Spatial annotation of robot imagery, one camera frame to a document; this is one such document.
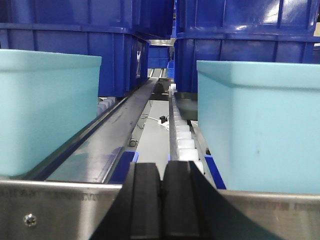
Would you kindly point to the grey metal divider rail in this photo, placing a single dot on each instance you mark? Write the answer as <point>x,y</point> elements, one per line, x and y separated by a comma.
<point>92,161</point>

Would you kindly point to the dark blue crate upper right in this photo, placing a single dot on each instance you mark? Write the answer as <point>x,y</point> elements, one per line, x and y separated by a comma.
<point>241,30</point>

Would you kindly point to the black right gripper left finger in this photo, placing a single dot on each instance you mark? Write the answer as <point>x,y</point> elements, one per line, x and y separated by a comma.
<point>135,214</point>

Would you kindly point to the light blue bin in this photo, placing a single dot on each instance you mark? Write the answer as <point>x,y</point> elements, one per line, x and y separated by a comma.
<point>261,124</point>
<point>45,99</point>

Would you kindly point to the white roller track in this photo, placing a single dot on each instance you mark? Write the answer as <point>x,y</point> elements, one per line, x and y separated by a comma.
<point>182,144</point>

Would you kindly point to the dark blue crate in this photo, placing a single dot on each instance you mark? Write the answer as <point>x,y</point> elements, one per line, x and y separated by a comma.
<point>241,30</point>
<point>105,28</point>

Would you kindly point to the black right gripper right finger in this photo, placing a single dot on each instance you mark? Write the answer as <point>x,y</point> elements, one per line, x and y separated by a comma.
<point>193,209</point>

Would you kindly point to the dark blue crate upper left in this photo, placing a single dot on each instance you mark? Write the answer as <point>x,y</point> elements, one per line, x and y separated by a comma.
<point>105,28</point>

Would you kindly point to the dark grey bowl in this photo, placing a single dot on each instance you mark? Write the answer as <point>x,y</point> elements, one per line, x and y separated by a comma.
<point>187,103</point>

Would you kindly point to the stainless steel shelf front rail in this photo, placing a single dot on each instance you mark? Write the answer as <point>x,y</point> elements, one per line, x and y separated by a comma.
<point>70,211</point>

